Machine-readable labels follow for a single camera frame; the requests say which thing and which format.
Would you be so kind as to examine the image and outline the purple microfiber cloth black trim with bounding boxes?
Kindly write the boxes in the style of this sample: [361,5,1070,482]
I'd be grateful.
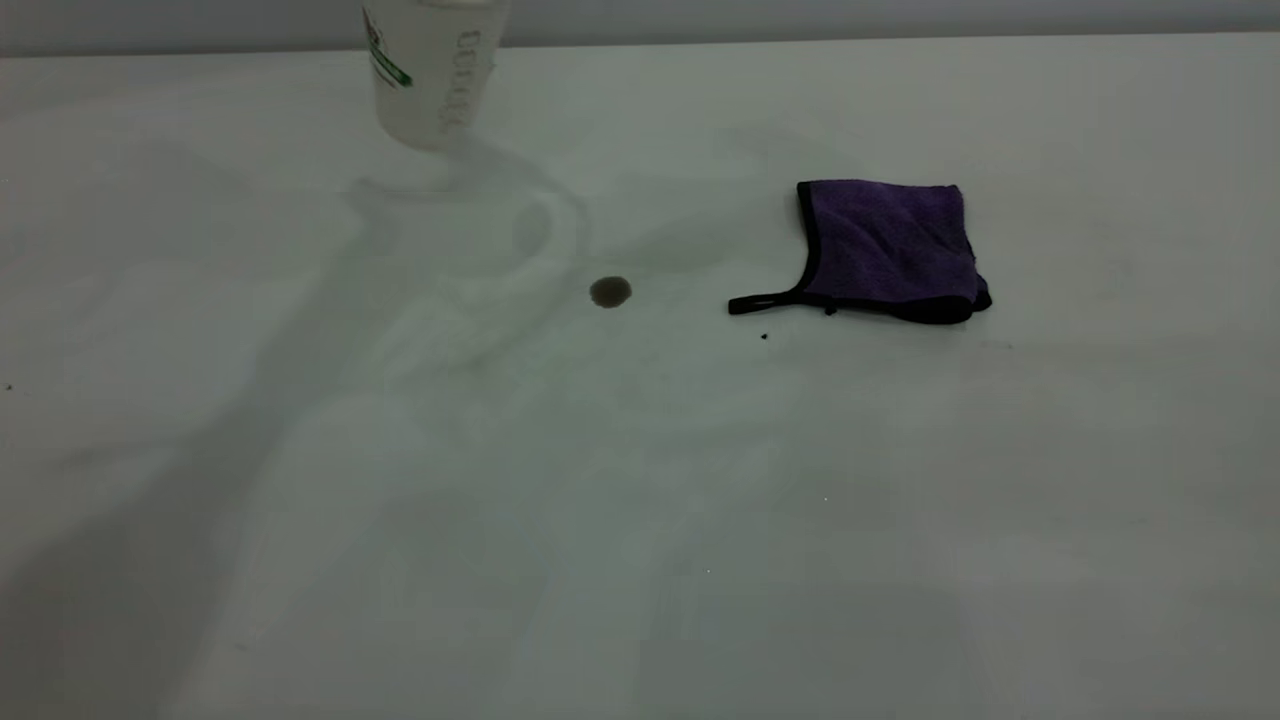
[728,180,993,326]

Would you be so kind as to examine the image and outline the white paper coffee cup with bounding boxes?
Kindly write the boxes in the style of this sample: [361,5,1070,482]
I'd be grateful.
[362,0,511,153]

